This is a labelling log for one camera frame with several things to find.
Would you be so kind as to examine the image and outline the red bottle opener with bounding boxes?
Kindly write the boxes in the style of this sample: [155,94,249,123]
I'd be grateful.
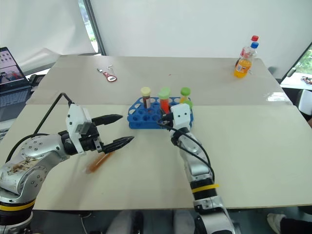
[102,70,118,83]

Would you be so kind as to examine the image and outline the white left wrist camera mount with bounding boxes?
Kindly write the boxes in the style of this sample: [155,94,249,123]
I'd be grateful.
[65,103,95,155]

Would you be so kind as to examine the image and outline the black box device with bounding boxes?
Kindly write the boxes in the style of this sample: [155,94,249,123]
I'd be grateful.
[29,74,46,86]

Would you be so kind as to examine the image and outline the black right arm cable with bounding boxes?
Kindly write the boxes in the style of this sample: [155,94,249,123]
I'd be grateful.
[156,119,215,182]

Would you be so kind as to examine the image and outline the dark red tube, yellow cap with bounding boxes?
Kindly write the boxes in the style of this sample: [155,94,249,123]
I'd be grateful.
[140,87,152,109]

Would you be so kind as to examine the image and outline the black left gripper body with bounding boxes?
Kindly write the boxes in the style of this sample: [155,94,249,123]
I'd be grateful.
[78,121,105,154]

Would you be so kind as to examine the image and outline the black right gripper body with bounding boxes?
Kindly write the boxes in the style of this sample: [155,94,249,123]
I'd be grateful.
[158,113,175,130]

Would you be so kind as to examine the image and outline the dark trouser leg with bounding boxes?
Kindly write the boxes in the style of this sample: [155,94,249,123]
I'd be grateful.
[280,216,312,234]

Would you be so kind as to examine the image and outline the open laptop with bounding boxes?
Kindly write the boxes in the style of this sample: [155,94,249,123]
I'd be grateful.
[0,46,34,122]

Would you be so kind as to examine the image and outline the clear bottle, red cap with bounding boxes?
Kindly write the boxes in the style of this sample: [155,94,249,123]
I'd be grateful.
[235,35,260,69]

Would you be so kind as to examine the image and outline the white paper backdrop sheet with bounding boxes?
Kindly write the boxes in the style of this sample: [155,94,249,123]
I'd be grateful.
[0,0,96,72]

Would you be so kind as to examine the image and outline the orange soda bottle, blue cap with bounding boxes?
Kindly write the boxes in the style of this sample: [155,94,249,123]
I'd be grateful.
[233,41,259,78]

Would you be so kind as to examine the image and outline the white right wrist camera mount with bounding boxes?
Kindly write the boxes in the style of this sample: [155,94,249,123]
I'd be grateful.
[170,103,192,130]

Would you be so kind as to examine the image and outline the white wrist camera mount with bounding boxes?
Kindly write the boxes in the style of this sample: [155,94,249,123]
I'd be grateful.
[65,103,95,155]
[170,103,192,130]

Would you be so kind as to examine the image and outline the yellow tube, green cap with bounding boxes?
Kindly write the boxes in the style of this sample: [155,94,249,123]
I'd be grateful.
[179,87,191,104]

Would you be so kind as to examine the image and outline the orange test tube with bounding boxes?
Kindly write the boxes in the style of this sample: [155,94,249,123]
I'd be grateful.
[85,151,114,174]

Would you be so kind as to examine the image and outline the grey window frame pole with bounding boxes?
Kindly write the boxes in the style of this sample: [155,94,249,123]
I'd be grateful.
[84,0,107,56]

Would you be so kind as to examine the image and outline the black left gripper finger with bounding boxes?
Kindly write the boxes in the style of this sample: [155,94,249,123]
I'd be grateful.
[101,136,136,155]
[91,114,124,127]

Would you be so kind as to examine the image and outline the white side table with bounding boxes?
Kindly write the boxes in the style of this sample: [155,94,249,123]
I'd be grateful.
[280,72,312,89]

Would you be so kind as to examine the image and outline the white chair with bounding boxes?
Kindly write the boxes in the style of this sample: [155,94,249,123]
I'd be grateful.
[297,89,312,116]

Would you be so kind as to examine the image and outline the blue test tube rack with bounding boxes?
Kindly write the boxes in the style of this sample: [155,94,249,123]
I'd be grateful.
[127,97,195,130]

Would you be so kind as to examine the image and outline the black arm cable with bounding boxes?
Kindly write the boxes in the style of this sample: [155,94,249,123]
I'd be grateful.
[4,92,75,164]
[156,119,215,182]

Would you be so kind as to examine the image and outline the white shoe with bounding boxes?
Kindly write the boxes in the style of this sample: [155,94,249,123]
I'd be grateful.
[267,213,287,234]

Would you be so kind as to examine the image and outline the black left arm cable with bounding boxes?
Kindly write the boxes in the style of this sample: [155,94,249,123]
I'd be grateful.
[4,92,75,164]

